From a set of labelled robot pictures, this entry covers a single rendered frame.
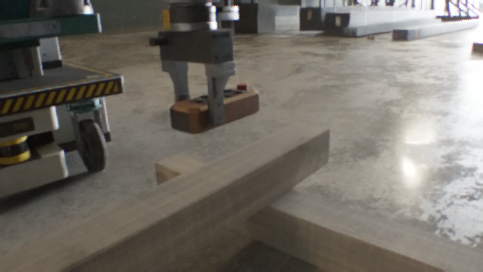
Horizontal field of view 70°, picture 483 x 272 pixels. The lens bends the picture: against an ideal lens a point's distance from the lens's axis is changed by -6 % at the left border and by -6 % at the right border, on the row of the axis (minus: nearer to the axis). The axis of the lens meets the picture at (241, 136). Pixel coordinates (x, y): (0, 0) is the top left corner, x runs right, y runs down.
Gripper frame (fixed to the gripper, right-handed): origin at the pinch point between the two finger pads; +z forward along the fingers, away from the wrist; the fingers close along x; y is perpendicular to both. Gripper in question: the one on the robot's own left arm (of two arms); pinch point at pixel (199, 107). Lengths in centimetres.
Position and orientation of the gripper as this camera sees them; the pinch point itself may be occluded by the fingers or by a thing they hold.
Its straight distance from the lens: 64.4
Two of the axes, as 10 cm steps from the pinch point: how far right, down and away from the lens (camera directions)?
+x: 7.6, 1.8, -6.2
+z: 0.4, 9.4, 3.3
